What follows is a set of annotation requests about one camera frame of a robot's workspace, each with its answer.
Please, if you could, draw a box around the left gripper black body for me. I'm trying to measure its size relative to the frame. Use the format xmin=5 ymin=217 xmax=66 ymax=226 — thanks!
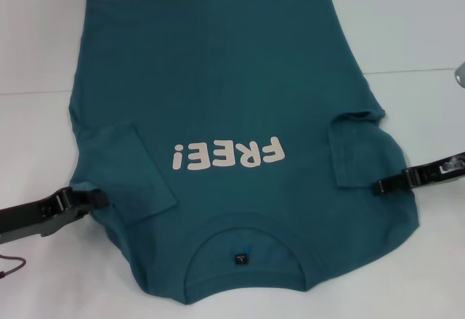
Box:
xmin=0 ymin=185 xmax=92 ymax=246

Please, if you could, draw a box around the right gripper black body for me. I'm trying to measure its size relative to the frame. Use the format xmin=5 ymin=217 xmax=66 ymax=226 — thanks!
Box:
xmin=405 ymin=149 xmax=465 ymax=190

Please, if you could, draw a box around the teal T-shirt with FREE print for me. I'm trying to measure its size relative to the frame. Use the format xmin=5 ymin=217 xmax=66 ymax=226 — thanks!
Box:
xmin=67 ymin=0 xmax=422 ymax=307

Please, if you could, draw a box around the left arm dark cable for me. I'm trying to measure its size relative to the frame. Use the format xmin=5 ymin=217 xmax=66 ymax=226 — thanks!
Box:
xmin=0 ymin=254 xmax=28 ymax=280

